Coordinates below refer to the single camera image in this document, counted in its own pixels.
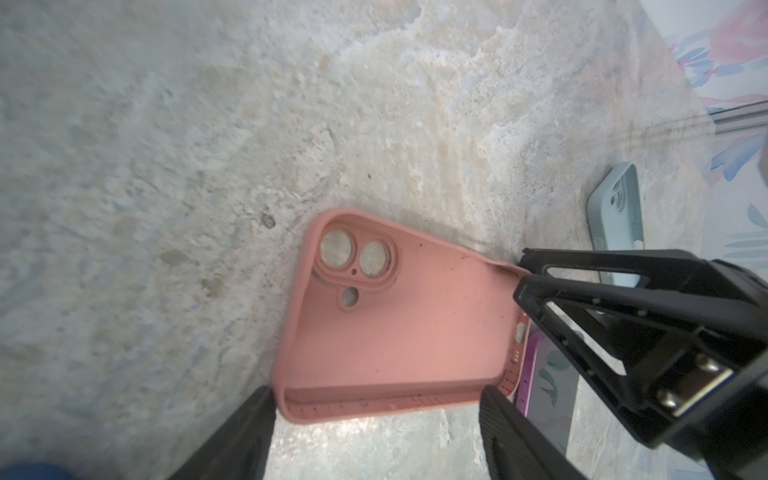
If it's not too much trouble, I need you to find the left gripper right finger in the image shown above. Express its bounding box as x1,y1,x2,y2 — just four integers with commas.
479,385,585,480

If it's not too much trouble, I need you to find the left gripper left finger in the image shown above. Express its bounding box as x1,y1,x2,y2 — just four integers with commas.
170,386,276,480

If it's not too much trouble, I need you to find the pink phone case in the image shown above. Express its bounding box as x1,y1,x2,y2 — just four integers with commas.
271,208,530,424

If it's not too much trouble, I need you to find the mint green phone case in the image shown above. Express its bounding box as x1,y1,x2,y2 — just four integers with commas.
586,162,645,251

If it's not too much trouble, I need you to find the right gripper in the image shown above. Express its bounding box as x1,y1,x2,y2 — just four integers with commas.
514,248,767,479

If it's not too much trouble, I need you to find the right corner aluminium post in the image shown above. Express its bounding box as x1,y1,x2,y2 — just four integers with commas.
711,101,767,134

